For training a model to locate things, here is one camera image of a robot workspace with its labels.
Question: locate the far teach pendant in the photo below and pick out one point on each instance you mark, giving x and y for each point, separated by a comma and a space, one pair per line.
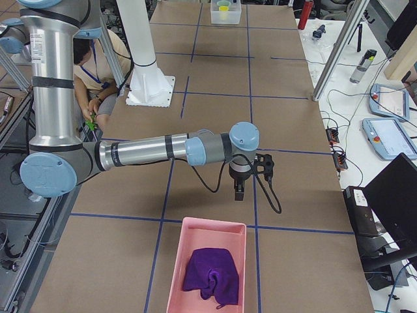
387, 101

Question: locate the purple microfibre cloth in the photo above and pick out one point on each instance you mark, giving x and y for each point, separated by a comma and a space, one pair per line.
213, 272

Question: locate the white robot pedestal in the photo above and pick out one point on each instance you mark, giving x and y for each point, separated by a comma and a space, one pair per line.
148, 86

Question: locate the pink plastic bin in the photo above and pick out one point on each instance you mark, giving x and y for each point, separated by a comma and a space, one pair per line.
199, 233

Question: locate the red water bottle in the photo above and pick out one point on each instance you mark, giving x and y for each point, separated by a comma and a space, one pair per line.
306, 10

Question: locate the mint green bowl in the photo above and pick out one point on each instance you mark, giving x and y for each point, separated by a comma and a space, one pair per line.
223, 3

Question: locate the clear plastic storage box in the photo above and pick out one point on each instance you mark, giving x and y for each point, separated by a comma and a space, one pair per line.
231, 17

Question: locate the teach pendant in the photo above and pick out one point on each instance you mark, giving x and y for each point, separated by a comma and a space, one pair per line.
388, 138
387, 101

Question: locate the near teach pendant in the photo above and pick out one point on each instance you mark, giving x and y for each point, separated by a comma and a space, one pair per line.
388, 138

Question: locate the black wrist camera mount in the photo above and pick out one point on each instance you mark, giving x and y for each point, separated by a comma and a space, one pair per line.
264, 165

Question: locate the clear bottle black cap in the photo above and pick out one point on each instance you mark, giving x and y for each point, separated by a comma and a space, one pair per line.
363, 66

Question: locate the black monitor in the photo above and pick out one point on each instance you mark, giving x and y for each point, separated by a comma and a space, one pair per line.
392, 197

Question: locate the person in tan shirt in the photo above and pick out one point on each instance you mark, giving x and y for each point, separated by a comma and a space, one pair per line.
95, 88

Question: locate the aluminium frame post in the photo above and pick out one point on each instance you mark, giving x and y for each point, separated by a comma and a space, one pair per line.
347, 30

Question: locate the green handled tool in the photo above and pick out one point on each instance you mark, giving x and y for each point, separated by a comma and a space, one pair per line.
91, 123

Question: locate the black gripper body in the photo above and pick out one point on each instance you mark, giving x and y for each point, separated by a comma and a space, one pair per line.
238, 180

